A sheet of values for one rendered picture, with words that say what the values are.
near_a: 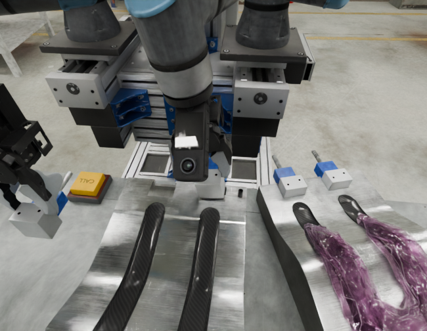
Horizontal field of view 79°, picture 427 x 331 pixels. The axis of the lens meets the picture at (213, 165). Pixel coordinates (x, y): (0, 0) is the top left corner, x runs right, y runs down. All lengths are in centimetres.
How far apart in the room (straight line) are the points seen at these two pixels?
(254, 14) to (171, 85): 46
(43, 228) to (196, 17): 40
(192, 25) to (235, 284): 37
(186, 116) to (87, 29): 54
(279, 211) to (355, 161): 158
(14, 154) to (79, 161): 166
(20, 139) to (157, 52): 23
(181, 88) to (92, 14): 56
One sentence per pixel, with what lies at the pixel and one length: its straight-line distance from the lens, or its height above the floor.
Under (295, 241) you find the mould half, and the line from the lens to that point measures 52.
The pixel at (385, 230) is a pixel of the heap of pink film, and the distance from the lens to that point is 56.
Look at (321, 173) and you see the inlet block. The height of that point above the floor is 86.
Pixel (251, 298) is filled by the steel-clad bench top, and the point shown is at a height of 80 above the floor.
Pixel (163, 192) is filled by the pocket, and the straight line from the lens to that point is 59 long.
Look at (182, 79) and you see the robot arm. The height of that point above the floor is 117.
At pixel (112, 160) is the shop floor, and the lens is 200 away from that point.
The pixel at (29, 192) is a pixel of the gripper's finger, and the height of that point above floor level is 101.
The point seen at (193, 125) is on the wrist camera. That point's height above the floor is 110.
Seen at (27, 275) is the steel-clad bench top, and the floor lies 80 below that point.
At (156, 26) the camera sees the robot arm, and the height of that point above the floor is 123.
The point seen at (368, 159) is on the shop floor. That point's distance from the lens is 218.
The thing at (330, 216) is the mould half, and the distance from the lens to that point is 60.
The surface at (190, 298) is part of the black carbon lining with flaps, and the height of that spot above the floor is 89.
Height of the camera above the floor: 132
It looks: 46 degrees down
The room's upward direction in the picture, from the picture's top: straight up
